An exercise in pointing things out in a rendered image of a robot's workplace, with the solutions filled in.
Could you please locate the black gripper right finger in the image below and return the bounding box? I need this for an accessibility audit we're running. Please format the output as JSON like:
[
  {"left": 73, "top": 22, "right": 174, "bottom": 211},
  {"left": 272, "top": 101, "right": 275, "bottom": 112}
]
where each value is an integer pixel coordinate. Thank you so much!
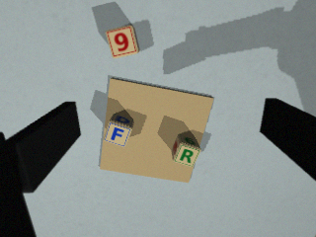
[{"left": 260, "top": 98, "right": 316, "bottom": 181}]

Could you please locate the tan flat mat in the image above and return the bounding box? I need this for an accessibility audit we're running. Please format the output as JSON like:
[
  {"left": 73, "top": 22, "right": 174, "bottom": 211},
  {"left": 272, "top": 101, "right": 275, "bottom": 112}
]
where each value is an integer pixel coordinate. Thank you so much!
[{"left": 100, "top": 78, "right": 213, "bottom": 183}]

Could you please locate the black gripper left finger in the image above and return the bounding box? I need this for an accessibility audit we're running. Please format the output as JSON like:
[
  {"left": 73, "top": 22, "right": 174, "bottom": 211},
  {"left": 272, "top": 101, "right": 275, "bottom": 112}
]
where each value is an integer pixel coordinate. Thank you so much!
[{"left": 0, "top": 102, "right": 81, "bottom": 237}]

